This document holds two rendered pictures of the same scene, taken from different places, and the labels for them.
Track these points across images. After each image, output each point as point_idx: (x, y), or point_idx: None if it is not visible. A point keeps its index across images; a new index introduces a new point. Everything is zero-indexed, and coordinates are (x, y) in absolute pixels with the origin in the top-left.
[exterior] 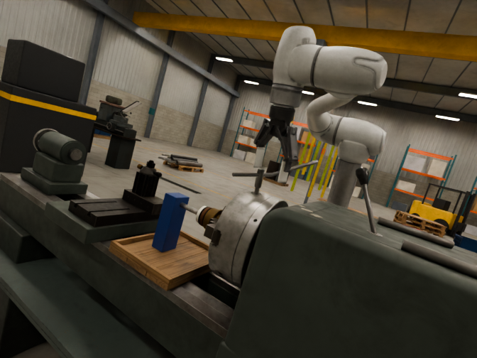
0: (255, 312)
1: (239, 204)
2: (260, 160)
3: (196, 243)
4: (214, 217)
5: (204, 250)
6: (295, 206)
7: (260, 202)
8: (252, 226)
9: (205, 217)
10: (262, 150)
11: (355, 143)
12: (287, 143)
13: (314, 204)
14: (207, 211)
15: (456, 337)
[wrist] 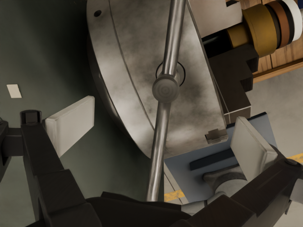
0: None
1: (154, 5)
2: (240, 147)
3: (299, 59)
4: (244, 19)
5: (274, 62)
6: (4, 64)
7: (127, 55)
8: (95, 3)
9: (260, 5)
10: (254, 171)
11: None
12: (32, 197)
13: (67, 168)
14: (274, 16)
15: None
